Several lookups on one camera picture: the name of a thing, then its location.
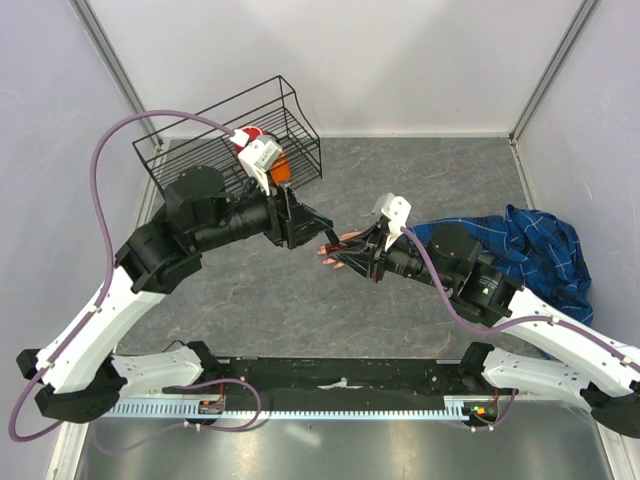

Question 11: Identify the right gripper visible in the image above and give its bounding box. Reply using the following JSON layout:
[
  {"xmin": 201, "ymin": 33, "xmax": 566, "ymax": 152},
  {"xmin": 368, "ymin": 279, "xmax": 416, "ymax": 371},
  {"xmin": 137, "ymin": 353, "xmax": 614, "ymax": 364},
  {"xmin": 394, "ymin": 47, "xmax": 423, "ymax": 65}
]
[{"xmin": 330, "ymin": 219, "xmax": 454, "ymax": 290}]

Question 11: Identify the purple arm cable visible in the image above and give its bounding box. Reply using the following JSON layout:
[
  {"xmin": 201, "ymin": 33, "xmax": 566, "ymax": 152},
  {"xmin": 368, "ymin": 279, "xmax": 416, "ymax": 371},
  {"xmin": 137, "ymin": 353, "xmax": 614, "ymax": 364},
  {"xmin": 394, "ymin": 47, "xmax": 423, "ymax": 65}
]
[
  {"xmin": 9, "ymin": 109, "xmax": 246, "ymax": 442},
  {"xmin": 399, "ymin": 225, "xmax": 640, "ymax": 374}
]

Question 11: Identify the blue plaid shirt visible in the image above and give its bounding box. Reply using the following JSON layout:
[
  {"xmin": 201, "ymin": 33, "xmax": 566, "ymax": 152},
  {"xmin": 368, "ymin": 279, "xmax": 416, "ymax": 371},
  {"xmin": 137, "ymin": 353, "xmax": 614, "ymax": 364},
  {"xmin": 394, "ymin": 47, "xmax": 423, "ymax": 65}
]
[{"xmin": 411, "ymin": 204, "xmax": 593, "ymax": 326}]

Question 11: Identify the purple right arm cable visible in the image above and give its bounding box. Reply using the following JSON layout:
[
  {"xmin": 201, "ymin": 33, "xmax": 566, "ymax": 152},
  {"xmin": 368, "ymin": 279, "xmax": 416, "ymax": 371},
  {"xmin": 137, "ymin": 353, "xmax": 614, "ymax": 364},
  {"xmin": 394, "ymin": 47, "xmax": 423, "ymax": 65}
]
[{"xmin": 399, "ymin": 225, "xmax": 640, "ymax": 374}]

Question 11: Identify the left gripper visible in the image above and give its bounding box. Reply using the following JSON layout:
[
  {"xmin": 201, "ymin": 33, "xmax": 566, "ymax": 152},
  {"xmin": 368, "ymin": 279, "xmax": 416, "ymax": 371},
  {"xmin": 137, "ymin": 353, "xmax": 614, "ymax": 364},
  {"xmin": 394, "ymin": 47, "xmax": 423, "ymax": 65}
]
[{"xmin": 195, "ymin": 169, "xmax": 335, "ymax": 253}]

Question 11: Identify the red nail polish bottle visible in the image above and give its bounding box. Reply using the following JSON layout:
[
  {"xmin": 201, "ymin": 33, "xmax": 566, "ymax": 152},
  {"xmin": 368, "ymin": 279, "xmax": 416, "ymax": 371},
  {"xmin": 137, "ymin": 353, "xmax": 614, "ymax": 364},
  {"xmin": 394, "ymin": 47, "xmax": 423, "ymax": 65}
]
[{"xmin": 324, "ymin": 242, "xmax": 346, "ymax": 252}]

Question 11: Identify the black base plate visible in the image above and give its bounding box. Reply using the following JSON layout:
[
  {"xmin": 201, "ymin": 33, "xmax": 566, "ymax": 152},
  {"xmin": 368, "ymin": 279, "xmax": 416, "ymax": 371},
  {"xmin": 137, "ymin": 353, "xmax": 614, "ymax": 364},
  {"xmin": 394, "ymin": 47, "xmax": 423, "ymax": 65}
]
[{"xmin": 162, "ymin": 355, "xmax": 501, "ymax": 414}]

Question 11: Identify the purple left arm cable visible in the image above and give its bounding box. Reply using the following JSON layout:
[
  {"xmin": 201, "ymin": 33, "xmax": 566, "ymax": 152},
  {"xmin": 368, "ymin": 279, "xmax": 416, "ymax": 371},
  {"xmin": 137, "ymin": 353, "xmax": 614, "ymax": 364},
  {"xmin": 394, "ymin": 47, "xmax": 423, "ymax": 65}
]
[{"xmin": 9, "ymin": 109, "xmax": 246, "ymax": 442}]

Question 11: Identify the mannequin hand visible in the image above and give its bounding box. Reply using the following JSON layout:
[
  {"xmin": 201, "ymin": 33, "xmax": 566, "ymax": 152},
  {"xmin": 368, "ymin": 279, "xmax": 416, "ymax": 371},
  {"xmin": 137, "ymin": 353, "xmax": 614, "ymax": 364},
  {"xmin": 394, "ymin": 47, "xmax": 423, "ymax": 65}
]
[{"xmin": 317, "ymin": 231, "xmax": 366, "ymax": 270}]

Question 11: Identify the slotted cable duct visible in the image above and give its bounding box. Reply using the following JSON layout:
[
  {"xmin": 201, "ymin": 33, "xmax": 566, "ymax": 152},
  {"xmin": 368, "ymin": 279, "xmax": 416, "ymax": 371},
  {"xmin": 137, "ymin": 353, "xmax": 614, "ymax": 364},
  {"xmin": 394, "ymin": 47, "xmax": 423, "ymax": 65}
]
[{"xmin": 104, "ymin": 391, "xmax": 469, "ymax": 421}]

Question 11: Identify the orange cup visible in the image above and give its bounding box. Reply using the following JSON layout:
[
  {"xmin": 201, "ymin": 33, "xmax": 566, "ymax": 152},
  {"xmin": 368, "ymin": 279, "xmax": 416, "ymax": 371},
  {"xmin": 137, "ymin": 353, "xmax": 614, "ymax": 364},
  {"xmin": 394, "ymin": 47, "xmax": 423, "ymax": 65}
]
[{"xmin": 269, "ymin": 151, "xmax": 291, "ymax": 185}]

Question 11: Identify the black wire rack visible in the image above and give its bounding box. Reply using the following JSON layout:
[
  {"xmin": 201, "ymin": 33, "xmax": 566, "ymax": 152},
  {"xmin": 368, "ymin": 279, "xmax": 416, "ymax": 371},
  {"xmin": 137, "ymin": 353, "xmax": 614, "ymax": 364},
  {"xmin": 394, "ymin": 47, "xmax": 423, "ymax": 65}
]
[{"xmin": 132, "ymin": 75, "xmax": 323, "ymax": 195}]

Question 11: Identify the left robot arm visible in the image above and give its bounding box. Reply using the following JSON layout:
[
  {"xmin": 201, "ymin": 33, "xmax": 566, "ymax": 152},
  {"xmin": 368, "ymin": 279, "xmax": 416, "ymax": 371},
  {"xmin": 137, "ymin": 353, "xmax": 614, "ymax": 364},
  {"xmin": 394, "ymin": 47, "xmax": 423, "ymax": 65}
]
[{"xmin": 17, "ymin": 167, "xmax": 339, "ymax": 424}]

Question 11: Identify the black nail polish cap brush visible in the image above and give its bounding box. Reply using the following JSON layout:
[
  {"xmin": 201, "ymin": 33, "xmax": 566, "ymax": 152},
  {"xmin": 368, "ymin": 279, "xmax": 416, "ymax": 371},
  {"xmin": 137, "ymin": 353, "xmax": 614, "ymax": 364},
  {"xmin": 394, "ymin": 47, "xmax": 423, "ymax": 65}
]
[{"xmin": 325, "ymin": 228, "xmax": 340, "ymax": 244}]

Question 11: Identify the red cup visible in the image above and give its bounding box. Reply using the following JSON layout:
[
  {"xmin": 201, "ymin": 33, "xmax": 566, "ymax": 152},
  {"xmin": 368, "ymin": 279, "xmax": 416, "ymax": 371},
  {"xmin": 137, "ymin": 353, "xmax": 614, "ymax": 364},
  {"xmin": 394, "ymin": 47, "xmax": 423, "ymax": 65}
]
[{"xmin": 230, "ymin": 125, "xmax": 272, "ymax": 157}]

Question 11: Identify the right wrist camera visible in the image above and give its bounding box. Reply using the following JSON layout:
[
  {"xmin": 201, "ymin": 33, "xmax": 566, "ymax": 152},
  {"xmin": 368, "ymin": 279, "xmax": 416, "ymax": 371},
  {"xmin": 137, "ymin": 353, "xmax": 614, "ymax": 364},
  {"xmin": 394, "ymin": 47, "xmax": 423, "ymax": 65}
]
[{"xmin": 373, "ymin": 192, "xmax": 412, "ymax": 251}]

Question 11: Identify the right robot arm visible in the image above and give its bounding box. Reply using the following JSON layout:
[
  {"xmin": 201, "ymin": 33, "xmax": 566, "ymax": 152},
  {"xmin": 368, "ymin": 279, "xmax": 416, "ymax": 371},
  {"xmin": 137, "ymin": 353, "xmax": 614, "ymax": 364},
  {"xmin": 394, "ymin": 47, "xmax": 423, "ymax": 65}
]
[{"xmin": 321, "ymin": 219, "xmax": 639, "ymax": 438}]

